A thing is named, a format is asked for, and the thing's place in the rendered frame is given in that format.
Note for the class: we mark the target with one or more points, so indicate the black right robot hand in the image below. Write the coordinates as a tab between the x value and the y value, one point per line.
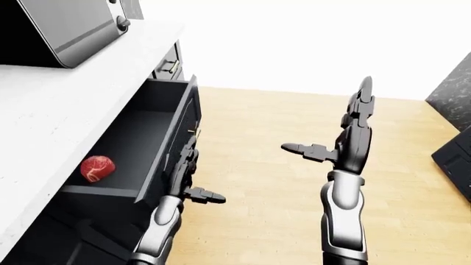
355	143

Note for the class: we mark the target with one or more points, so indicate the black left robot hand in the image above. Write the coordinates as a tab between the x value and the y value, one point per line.
184	168

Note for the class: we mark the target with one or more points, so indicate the dark grey drawer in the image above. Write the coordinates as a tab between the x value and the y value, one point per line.
147	132

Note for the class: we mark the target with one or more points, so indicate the red raw meat piece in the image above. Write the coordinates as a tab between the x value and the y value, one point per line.
98	168

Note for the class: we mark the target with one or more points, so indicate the black cabinet with panel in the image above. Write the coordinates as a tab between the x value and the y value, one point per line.
454	163

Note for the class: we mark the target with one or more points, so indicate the dark marble counter block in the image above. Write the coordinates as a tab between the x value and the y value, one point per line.
452	94

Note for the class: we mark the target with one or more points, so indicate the silver toaster oven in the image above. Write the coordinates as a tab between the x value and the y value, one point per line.
62	27

